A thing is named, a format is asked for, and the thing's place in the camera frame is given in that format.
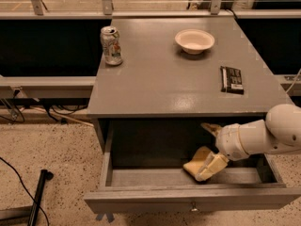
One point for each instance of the white paper bowl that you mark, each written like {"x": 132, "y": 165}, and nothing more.
{"x": 194, "y": 41}

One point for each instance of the metal drawer knob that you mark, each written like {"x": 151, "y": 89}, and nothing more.
{"x": 193, "y": 207}

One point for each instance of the open grey top drawer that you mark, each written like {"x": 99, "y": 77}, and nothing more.
{"x": 142, "y": 172}

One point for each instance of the crushed silver soda can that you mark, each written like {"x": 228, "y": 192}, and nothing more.
{"x": 110, "y": 44}

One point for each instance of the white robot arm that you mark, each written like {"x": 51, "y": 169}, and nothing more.
{"x": 279, "y": 132}

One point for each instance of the grey metal rail frame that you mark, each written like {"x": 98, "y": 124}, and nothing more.
{"x": 47, "y": 85}

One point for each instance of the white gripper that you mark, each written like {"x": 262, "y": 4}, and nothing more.
{"x": 228, "y": 140}

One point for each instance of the black stand leg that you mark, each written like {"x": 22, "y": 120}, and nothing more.
{"x": 31, "y": 212}

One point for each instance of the grey cabinet table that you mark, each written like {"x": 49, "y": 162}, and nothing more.
{"x": 231, "y": 49}

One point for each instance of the black chocolate bar wrapper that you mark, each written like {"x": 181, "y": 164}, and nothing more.
{"x": 231, "y": 80}

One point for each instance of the yellow sponge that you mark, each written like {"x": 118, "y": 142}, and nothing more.
{"x": 196, "y": 162}

